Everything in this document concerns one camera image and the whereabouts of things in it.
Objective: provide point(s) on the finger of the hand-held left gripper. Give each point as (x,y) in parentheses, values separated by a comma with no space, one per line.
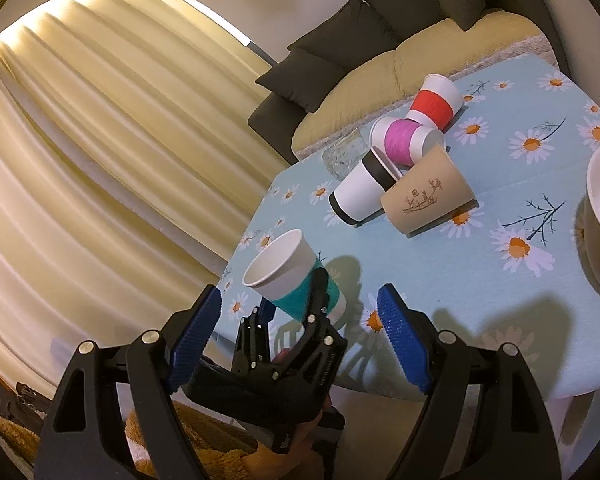
(252,340)
(321,325)

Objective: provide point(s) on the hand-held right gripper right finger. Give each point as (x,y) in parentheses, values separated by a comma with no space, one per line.
(400,340)

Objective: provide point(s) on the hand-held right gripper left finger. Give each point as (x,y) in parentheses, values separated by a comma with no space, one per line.
(195,340)

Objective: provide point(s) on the white cup with teal sleeve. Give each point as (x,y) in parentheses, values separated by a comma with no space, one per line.
(280,265)

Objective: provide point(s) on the white cup with black bands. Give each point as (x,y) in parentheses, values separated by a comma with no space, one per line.
(360,191)

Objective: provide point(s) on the beige cup with plant drawing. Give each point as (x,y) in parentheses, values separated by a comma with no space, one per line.
(425,195)

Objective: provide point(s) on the white cup with pink sleeve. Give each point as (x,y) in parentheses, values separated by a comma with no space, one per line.
(397,141)

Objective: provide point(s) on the white cup with red sleeve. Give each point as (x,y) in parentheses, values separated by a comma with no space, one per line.
(432,107)

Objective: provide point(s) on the person's left hand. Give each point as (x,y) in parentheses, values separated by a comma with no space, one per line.
(307,447)

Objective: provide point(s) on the brown fluffy blanket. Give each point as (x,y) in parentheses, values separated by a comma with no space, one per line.
(215,460)

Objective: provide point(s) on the light blue daisy tablecloth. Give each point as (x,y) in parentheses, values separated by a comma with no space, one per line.
(480,280)

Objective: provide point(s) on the clear glass dish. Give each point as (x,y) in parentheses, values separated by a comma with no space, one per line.
(341,159)

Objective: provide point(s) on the dark cardboard box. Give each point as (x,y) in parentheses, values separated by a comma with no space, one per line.
(0,390)

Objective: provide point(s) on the dark grey sofa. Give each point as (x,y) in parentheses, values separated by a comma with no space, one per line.
(275,115)

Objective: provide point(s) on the cream curtain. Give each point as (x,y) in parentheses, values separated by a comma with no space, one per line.
(105,135)

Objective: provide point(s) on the dark grey square cushion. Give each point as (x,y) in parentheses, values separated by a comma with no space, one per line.
(347,35)
(300,77)

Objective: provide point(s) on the yellow sofa seat cover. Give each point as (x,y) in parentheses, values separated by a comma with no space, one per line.
(375,80)

